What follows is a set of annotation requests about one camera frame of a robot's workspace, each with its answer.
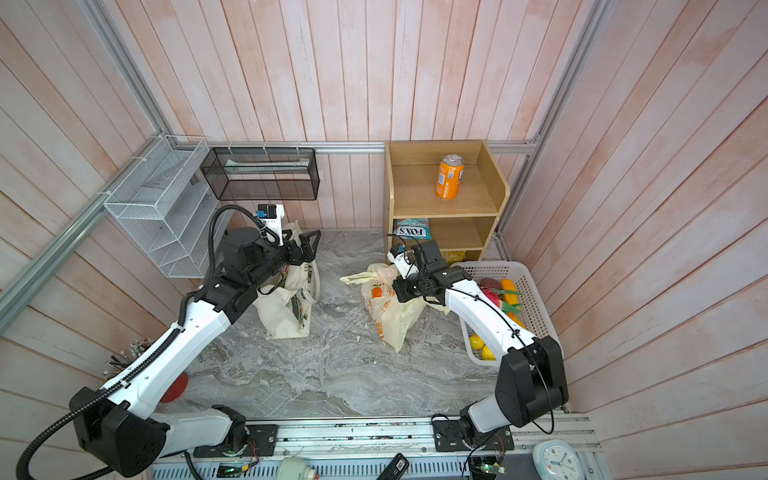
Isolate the yellow chips bag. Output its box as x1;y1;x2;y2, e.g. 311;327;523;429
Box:
442;250;466;265

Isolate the wooden three-tier shelf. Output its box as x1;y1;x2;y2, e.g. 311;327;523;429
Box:
383;140;511;263

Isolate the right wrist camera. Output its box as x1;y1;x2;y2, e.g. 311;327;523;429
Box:
387;243;419;279

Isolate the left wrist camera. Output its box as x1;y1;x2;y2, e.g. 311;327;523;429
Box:
256;204;285;246

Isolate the Fox's candy bag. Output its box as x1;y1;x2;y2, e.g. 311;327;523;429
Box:
393;218;432;241

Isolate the orange-print plastic grocery bag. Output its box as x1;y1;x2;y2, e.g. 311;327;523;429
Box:
340;263;449;353

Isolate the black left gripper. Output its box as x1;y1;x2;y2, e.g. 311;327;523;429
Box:
249;228;321;287

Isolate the cream canvas tote bag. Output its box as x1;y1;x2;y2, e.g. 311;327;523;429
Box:
252;260;320;340

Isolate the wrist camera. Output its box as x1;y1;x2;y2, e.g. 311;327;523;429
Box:
387;243;419;279
256;204;285;246

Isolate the orange soda can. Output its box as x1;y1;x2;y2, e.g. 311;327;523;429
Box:
436;154;464;200

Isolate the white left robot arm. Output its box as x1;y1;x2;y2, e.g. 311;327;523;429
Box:
15;206;321;479

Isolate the white plastic basket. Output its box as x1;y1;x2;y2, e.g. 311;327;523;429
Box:
457;260;560;342

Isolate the dark purple round fruit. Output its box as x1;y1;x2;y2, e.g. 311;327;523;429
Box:
480;278;502;290

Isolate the black mesh wall basket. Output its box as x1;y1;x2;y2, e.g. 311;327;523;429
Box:
200;146;320;203

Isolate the white wire mesh rack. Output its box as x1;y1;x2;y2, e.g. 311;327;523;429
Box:
104;135;220;279

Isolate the yellow toy mango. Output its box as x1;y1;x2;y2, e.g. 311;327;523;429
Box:
481;345;495;361

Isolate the red pen cup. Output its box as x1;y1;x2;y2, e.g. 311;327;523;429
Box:
105;338;190;404

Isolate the white round object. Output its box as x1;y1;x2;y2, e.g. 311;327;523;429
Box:
276;457;318;480

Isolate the pink dragon fruit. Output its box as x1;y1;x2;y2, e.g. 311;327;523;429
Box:
481;288;521;314

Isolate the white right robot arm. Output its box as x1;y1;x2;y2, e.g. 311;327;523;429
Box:
388;240;569;447

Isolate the white analog clock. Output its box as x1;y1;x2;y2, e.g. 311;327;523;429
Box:
532;439;586;480

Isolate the black handheld device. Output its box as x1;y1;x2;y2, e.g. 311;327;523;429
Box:
377;453;410;480

